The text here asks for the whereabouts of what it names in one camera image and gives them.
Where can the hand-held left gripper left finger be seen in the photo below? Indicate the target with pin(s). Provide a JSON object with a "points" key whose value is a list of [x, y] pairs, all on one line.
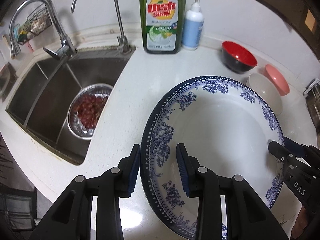
{"points": [[135, 165]]}

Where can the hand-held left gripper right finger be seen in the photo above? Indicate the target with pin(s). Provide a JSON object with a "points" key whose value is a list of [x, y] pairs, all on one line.
{"points": [[180, 165]]}

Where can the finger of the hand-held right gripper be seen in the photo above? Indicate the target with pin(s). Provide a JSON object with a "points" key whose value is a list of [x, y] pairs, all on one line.
{"points": [[277, 150], [293, 145]]}

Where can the blue floral white plate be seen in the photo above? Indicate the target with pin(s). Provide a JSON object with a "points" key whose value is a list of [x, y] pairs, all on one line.
{"points": [[220, 130]]}

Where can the pink bowl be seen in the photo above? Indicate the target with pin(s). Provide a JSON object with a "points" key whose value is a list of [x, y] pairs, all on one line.
{"points": [[278, 80]]}

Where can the red and black bowl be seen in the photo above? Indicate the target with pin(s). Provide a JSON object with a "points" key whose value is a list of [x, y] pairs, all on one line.
{"points": [[240, 55]]}

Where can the person's right hand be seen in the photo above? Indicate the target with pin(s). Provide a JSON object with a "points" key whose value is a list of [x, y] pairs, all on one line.
{"points": [[300, 220]]}

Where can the cream white bowl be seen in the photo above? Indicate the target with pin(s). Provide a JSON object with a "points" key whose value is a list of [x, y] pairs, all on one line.
{"points": [[265, 92]]}

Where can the metal pot rack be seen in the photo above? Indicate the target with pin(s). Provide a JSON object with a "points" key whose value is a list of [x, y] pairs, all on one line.
{"points": [[312, 87]]}

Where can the red fruit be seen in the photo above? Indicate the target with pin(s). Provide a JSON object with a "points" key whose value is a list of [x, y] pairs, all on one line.
{"points": [[91, 107]]}

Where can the metal colander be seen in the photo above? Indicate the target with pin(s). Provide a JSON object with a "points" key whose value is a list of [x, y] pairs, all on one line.
{"points": [[73, 126]]}

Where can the stainless steel sink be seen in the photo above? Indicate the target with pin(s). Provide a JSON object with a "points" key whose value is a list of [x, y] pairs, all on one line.
{"points": [[45, 100]]}

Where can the green dish soap bottle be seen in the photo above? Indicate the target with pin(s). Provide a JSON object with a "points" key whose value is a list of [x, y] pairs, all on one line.
{"points": [[162, 30]]}

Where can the white blue pump bottle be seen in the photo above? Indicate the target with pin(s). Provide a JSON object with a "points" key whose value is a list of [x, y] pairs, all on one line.
{"points": [[192, 27]]}

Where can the thin gooseneck chrome faucet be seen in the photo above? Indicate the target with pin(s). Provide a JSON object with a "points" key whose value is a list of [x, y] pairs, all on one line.
{"points": [[120, 25]]}

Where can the large chrome kitchen faucet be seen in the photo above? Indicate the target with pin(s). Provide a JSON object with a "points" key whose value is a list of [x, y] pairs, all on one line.
{"points": [[62, 37]]}

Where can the metal dish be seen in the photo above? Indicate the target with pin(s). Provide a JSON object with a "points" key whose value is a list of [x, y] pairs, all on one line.
{"points": [[6, 82]]}

